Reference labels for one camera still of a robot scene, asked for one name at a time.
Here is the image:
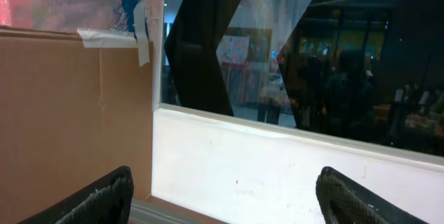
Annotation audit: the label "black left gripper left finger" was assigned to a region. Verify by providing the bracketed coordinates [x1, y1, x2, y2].
[19, 166, 134, 224]

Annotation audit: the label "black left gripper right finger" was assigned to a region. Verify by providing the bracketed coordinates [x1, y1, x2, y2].
[316, 166, 426, 224]

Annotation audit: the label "brown cardboard panel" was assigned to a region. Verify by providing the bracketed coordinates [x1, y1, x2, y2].
[1, 27, 153, 223]

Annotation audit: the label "glass window pane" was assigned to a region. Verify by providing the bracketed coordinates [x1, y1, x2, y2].
[161, 0, 443, 156]

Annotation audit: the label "white tape strips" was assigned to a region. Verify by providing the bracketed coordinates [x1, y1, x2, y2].
[77, 2, 151, 67]

